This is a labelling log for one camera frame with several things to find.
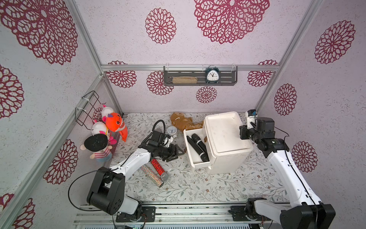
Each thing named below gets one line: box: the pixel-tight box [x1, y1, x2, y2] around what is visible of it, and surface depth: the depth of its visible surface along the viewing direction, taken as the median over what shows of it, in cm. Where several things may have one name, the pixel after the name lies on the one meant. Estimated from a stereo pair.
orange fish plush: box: [105, 112, 129, 143], surface depth 91 cm
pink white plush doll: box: [91, 104, 118, 145], surface depth 88 cm
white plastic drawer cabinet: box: [202, 111, 254, 175], surface depth 78 cm
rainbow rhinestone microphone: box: [141, 165, 164, 188], surface depth 85 cm
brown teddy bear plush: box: [170, 111, 204, 133], surface depth 105 cm
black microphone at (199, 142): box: [191, 133, 208, 154], surface depth 91 cm
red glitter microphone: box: [150, 158, 170, 182], surface depth 87 cm
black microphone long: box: [186, 135, 209, 163], surface depth 88 cm
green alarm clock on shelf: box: [205, 67, 220, 84], surface depth 92 cm
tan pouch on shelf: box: [172, 76, 198, 84], surface depth 91 cm
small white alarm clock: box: [166, 125, 178, 139], surface depth 105 cm
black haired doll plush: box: [80, 133, 113, 163], surface depth 80 cm
